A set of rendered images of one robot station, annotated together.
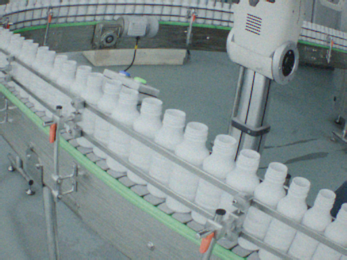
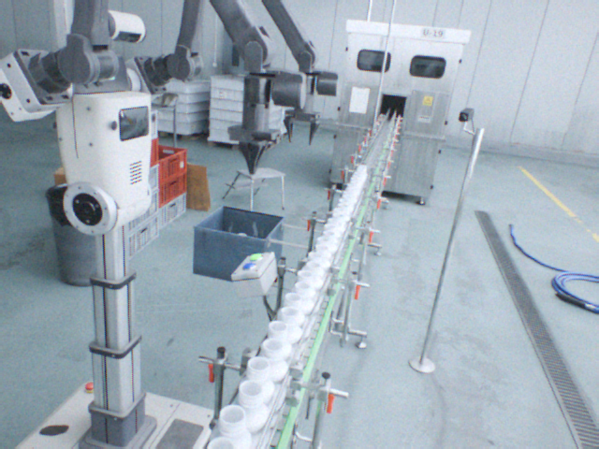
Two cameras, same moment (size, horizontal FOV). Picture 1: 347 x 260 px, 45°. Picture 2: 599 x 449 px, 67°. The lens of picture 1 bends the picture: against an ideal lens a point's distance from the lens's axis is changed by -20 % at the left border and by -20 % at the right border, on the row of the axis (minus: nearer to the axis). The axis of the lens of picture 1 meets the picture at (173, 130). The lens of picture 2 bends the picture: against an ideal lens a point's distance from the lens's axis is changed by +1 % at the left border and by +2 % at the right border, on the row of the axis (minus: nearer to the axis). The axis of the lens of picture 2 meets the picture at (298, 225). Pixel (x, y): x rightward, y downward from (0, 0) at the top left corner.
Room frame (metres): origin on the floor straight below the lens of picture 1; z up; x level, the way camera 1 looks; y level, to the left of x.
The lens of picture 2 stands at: (1.62, 1.14, 1.65)
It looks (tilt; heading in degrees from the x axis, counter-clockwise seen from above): 21 degrees down; 240
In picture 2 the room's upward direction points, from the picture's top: 7 degrees clockwise
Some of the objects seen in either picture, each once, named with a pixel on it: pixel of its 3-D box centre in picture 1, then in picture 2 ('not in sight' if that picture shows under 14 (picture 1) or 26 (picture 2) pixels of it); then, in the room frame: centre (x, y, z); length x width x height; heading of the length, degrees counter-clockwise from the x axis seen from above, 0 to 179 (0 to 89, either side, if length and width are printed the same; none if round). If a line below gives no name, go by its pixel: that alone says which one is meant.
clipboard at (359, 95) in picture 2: not in sight; (358, 99); (-1.75, -3.63, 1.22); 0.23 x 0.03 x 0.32; 139
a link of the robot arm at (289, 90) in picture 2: not in sight; (277, 75); (1.22, 0.27, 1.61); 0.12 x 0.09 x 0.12; 141
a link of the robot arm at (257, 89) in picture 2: not in sight; (259, 90); (1.24, 0.25, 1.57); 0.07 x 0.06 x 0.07; 141
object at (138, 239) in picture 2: not in sight; (121, 233); (1.19, -2.57, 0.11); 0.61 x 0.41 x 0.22; 55
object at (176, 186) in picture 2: not in sight; (153, 185); (0.81, -3.16, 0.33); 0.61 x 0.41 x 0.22; 52
